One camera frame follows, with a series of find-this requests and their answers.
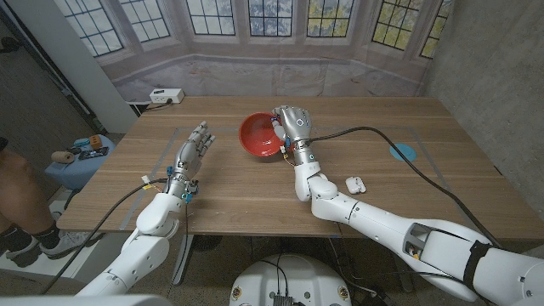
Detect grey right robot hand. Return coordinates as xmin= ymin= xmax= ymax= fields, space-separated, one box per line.
xmin=271 ymin=105 xmax=319 ymax=167

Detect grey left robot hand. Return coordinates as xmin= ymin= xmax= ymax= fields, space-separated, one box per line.
xmin=164 ymin=120 xmax=217 ymax=201

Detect red bowl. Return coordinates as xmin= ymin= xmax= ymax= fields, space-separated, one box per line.
xmin=238 ymin=111 xmax=286 ymax=158

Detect white robot shoulder cover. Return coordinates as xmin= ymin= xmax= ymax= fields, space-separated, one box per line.
xmin=0 ymin=293 xmax=173 ymax=306

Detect white AirPods case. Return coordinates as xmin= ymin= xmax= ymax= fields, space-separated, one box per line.
xmin=344 ymin=176 xmax=367 ymax=196

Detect white power strip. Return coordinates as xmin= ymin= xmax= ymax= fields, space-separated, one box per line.
xmin=149 ymin=88 xmax=185 ymax=105

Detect printed bay window backdrop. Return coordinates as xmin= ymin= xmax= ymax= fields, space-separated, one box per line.
xmin=53 ymin=0 xmax=454 ymax=103

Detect black round fan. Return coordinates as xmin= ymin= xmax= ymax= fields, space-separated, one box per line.
xmin=193 ymin=235 xmax=224 ymax=252

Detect black flat device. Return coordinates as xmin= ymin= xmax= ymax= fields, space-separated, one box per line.
xmin=77 ymin=146 xmax=110 ymax=162

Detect grey table leg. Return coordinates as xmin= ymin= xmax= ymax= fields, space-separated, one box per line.
xmin=388 ymin=238 xmax=414 ymax=293
xmin=172 ymin=234 xmax=196 ymax=286

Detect blue round disc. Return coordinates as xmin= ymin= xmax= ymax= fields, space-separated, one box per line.
xmin=389 ymin=142 xmax=417 ymax=163

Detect blue padded stool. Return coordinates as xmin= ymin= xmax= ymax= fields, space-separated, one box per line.
xmin=44 ymin=134 xmax=116 ymax=191

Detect brown roll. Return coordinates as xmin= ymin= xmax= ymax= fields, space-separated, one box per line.
xmin=51 ymin=150 xmax=76 ymax=165

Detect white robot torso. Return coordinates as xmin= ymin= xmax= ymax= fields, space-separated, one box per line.
xmin=229 ymin=253 xmax=353 ymax=306

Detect grey white sneaker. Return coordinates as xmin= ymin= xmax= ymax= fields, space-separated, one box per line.
xmin=40 ymin=231 xmax=103 ymax=260

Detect person's bare leg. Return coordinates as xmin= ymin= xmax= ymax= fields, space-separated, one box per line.
xmin=0 ymin=138 xmax=56 ymax=239

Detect white floor mat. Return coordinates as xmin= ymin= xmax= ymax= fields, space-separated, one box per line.
xmin=0 ymin=199 xmax=107 ymax=281

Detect dark grey sneaker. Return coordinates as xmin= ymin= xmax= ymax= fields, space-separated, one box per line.
xmin=0 ymin=229 xmax=43 ymax=269

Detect black power strip cable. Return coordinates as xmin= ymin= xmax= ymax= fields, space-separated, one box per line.
xmin=138 ymin=98 xmax=174 ymax=115

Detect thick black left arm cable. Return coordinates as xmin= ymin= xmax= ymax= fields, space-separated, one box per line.
xmin=38 ymin=178 xmax=169 ymax=295

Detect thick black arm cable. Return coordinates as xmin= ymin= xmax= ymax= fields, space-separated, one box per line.
xmin=38 ymin=178 xmax=169 ymax=295
xmin=306 ymin=125 xmax=505 ymax=250

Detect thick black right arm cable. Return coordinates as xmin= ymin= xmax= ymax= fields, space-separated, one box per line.
xmin=306 ymin=125 xmax=505 ymax=250

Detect thin black left wrist cable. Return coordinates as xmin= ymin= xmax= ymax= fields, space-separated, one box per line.
xmin=166 ymin=200 xmax=190 ymax=299

